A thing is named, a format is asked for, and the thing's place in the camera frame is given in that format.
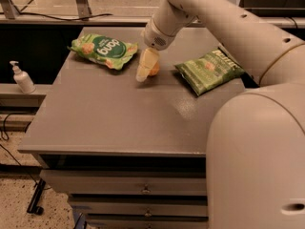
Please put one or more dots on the green rice chip bag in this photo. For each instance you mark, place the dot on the green rice chip bag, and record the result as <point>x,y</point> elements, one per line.
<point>104,50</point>

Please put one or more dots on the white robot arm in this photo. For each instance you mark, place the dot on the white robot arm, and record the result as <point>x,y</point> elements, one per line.
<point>255,154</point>

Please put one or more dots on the dark green chip bag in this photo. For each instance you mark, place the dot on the dark green chip bag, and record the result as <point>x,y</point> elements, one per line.
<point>209,71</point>

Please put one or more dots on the white pump bottle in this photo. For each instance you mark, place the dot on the white pump bottle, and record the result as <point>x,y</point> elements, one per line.
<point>22,79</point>

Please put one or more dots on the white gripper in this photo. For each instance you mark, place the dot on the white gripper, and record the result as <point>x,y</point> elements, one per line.
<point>154,39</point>

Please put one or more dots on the black floor bracket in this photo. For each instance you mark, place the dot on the black floor bracket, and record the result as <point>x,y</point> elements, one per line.
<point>33,207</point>

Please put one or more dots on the orange fruit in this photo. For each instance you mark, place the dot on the orange fruit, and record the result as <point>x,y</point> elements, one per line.
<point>154,69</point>

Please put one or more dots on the grey drawer cabinet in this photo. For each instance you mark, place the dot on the grey drawer cabinet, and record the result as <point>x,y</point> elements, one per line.
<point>129,155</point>

